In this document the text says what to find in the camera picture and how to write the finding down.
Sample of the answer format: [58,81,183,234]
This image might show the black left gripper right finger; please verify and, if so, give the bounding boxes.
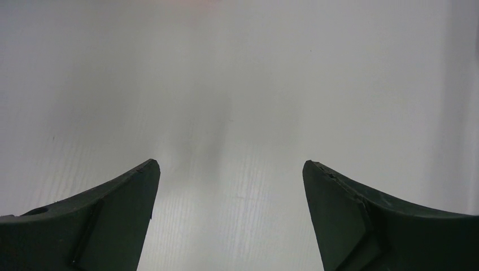
[302,160,478,270]

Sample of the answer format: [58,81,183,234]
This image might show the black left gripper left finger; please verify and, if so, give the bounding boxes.
[1,159,160,270]

